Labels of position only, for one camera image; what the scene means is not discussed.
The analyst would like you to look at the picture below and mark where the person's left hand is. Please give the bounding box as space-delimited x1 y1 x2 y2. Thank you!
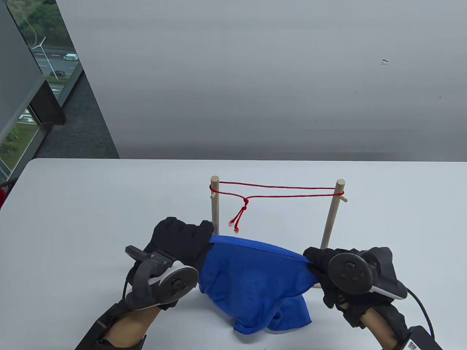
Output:
143 217 215 272

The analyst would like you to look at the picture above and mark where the person's right hand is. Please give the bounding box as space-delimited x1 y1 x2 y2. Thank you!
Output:
303 247 373 328

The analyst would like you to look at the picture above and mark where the wooden rack with two posts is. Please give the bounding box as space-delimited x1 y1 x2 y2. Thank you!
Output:
210 176 348 288

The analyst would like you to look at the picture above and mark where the blue towel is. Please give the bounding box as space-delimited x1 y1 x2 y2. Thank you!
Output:
199 235 317 334

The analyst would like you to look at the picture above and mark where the red elastic cord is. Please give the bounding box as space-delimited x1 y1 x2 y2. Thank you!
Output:
209 181 345 234

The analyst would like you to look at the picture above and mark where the person's left forearm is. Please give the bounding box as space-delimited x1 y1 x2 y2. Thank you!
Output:
104 306 163 349

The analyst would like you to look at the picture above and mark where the black white handheld controller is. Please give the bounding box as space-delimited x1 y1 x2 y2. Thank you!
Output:
327 247 408 300
125 246 200 311

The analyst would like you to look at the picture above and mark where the black sensor box white label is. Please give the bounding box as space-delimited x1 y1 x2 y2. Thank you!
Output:
396 326 442 350

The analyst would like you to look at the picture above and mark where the window with outdoor view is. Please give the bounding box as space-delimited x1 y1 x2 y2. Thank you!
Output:
0 0 85 183

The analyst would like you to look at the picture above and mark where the grey partition panel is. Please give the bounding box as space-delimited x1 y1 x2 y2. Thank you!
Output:
0 0 46 143

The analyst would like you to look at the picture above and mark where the black cable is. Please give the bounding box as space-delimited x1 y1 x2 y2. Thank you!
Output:
406 288 435 338
122 270 134 303

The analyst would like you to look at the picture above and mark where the black strapped sensor box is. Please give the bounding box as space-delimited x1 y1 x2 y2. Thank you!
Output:
75 301 147 350

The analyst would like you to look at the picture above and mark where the dark window frame block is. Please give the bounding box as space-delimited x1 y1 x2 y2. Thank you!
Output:
29 81 67 126

